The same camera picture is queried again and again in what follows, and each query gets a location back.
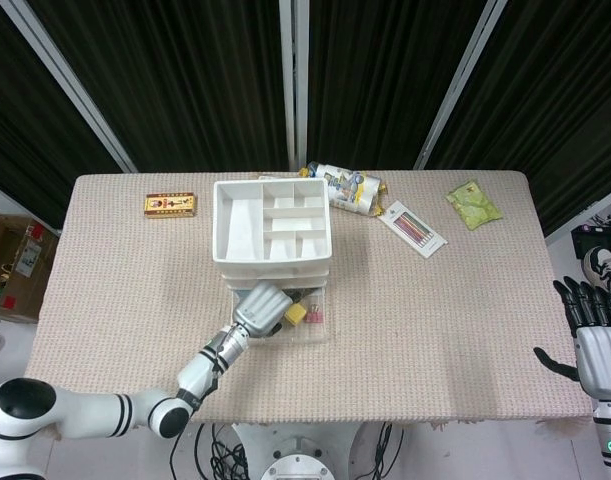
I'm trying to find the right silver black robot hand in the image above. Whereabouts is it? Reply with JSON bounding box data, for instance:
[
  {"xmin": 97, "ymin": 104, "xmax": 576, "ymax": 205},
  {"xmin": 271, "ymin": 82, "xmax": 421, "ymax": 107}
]
[{"xmin": 533, "ymin": 277, "xmax": 611, "ymax": 401}]

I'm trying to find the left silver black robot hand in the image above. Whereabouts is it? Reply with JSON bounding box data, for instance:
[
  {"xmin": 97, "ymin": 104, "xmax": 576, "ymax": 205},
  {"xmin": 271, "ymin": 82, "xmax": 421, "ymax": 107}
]
[{"xmin": 233, "ymin": 281, "xmax": 294, "ymax": 340}]

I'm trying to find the clear drawer with yellow block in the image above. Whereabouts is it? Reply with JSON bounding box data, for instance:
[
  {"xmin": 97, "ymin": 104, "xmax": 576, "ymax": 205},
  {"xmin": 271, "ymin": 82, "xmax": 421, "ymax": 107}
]
[{"xmin": 229, "ymin": 283, "xmax": 332, "ymax": 346}]

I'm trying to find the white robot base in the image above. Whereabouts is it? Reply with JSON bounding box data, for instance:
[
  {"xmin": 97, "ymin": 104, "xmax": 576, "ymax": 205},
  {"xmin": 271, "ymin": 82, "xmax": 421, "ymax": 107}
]
[{"xmin": 232, "ymin": 422, "xmax": 366, "ymax": 480}]

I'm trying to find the white black sneaker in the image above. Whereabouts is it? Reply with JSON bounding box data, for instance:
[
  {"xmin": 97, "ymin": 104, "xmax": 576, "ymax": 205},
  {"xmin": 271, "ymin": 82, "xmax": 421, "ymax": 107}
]
[{"xmin": 582, "ymin": 244, "xmax": 611, "ymax": 304}]

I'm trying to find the beige waffle tablecloth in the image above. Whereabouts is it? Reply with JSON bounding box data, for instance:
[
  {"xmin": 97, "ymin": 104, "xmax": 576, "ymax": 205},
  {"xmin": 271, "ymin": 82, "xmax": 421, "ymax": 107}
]
[{"xmin": 23, "ymin": 171, "xmax": 594, "ymax": 427}]

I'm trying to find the yellow red card box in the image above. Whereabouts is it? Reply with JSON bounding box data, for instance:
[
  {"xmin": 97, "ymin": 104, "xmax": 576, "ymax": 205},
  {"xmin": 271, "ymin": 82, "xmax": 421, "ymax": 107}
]
[{"xmin": 144, "ymin": 193, "xmax": 197, "ymax": 220}]

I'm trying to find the white packaged cup sleeve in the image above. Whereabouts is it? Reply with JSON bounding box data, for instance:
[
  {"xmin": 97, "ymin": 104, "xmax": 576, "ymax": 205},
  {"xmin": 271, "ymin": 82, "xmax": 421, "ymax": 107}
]
[{"xmin": 298, "ymin": 160, "xmax": 389, "ymax": 217}]

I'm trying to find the white coloured pencil box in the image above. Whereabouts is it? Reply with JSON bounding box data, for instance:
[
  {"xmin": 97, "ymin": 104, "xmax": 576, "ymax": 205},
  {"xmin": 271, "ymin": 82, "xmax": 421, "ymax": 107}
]
[{"xmin": 377, "ymin": 199, "xmax": 449, "ymax": 260}]

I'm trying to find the green snack packet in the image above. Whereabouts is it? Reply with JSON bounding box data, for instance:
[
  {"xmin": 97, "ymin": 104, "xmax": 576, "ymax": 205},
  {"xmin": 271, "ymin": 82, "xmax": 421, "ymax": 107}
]
[{"xmin": 445, "ymin": 180, "xmax": 504, "ymax": 231}]

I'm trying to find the black curtain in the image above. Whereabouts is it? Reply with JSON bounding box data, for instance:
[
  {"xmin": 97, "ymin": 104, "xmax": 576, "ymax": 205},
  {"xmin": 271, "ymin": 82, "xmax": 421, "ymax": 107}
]
[{"xmin": 0, "ymin": 0, "xmax": 611, "ymax": 239}]

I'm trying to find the brown cardboard box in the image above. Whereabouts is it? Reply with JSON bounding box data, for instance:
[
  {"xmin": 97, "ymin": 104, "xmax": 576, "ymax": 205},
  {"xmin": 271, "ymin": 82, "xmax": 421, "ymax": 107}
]
[{"xmin": 0, "ymin": 214, "xmax": 61, "ymax": 324}]

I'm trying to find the white plastic organizer frame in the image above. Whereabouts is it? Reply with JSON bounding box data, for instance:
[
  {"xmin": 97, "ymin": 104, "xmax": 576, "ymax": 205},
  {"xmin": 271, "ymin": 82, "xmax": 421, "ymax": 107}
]
[{"xmin": 212, "ymin": 179, "xmax": 333, "ymax": 291}]

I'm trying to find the black box with cables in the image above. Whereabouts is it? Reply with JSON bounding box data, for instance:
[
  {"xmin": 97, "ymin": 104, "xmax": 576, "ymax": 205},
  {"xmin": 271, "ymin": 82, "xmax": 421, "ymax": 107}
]
[{"xmin": 570, "ymin": 223, "xmax": 611, "ymax": 261}]

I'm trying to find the black floor cable bundle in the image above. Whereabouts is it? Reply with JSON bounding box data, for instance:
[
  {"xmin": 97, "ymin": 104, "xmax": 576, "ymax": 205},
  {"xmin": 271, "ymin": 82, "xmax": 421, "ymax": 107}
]
[
  {"xmin": 364, "ymin": 422, "xmax": 407, "ymax": 480},
  {"xmin": 169, "ymin": 422, "xmax": 251, "ymax": 480}
]

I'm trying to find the grey metal frame pole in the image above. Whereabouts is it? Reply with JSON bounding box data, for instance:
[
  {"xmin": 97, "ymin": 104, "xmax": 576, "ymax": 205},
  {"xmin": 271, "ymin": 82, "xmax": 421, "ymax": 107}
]
[
  {"xmin": 278, "ymin": 0, "xmax": 310, "ymax": 171},
  {"xmin": 413, "ymin": 0, "xmax": 507, "ymax": 171},
  {"xmin": 0, "ymin": 0, "xmax": 139, "ymax": 174}
]

